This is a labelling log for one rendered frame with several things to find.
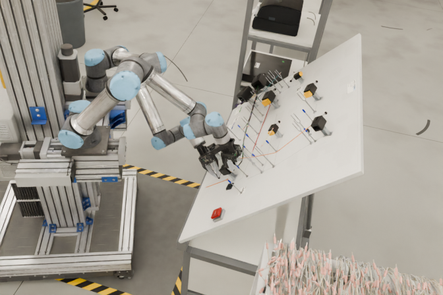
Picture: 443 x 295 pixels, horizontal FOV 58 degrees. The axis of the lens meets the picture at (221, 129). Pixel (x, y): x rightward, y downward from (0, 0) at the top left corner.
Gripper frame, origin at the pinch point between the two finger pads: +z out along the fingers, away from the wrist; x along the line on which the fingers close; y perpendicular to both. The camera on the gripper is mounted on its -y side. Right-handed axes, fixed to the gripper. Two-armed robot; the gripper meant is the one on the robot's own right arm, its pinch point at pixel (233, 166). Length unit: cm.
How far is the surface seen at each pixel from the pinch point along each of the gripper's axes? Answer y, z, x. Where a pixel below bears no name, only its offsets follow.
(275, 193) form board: 31.6, -7.0, -16.9
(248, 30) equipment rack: -23, -24, 94
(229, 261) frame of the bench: 0.6, 35.0, -33.7
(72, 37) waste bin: -318, 13, 180
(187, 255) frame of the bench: -20, 28, -39
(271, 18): -10, -26, 103
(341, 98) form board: 48, -15, 38
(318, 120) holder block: 45, -23, 13
